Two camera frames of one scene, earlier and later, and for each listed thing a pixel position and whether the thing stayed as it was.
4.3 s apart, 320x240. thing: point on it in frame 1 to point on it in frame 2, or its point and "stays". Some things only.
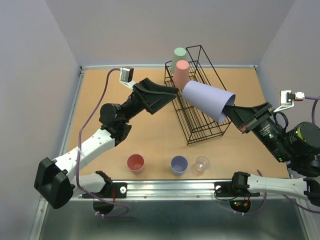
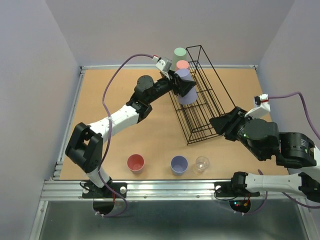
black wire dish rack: (198, 125) stays
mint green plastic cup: (179, 54) stays
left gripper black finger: (154, 96) to (183, 86)
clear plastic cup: (201, 164) stays
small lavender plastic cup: (179, 164) stays
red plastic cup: (135, 163) stays
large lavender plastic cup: (209, 100) to (192, 96)
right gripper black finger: (242, 116) to (221, 123)
